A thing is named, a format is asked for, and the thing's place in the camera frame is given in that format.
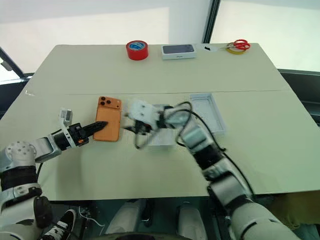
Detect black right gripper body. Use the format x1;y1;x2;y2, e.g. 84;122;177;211
134;119;154;136

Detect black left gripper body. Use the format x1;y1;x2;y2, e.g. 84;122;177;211
68;122;90;147

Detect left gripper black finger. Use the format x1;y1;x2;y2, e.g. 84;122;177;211
85;123;108;138
83;121;109;131

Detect orange phone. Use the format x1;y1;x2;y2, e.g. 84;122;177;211
92;95;123;143

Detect white printed phone box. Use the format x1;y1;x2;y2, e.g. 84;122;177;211
160;43;198;61

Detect white robot left leg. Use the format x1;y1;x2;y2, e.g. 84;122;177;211
104;199;149;236

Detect white robot leg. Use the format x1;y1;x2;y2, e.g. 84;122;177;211
176;201;209;240
104;199;149;236

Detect red tape roll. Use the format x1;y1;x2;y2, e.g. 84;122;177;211
125;39;150;62

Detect black and white sneaker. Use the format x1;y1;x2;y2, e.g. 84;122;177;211
39;208;77;240

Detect white robot right leg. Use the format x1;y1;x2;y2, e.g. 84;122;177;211
176;201;209;240

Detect yellow tape roll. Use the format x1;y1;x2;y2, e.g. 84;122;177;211
226;45;247;55

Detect yellow cloth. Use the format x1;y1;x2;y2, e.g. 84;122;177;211
270;191;320;230

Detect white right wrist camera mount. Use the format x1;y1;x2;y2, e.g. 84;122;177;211
127;99;161;131

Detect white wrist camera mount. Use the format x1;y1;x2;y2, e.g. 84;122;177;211
127;99;161;131
58;107;75;148

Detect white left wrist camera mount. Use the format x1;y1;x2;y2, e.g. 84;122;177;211
58;107;75;148

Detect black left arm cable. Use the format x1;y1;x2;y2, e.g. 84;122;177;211
34;161;45;180

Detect thin white cable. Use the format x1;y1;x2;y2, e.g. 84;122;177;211
78;205;106;236

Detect dark window frame post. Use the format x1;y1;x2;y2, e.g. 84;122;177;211
201;0;221;44

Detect red handled scissors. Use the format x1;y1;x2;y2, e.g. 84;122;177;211
219;38;252;51

